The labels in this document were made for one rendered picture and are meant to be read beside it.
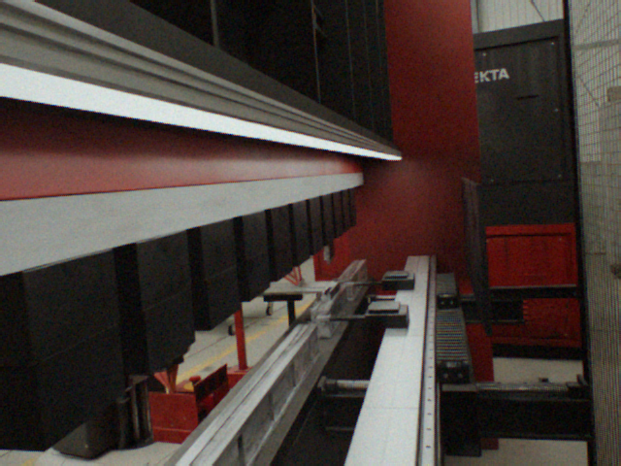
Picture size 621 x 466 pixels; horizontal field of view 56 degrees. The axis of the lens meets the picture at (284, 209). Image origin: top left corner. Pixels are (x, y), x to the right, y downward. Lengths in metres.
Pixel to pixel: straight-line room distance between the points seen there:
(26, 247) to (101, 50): 0.30
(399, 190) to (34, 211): 2.48
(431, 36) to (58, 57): 2.78
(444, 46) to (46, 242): 2.58
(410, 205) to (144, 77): 2.65
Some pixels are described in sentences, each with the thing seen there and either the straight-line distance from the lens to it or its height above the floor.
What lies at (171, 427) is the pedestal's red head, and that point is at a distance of 1.84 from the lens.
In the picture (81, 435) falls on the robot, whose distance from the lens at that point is 2.77.
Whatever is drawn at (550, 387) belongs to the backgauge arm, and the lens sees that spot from 1.57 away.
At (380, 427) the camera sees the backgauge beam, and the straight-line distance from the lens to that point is 1.03.
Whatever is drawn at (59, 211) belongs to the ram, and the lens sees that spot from 0.61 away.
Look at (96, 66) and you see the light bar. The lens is 0.30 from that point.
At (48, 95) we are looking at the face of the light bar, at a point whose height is 1.45.
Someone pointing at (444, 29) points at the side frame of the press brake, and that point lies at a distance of 3.00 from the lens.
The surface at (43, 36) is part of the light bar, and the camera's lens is 0.27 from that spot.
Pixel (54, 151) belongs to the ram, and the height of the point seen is 1.45.
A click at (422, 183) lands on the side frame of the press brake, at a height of 1.33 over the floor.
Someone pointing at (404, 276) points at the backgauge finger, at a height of 1.03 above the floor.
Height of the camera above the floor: 1.40
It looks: 3 degrees down
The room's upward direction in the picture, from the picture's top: 5 degrees counter-clockwise
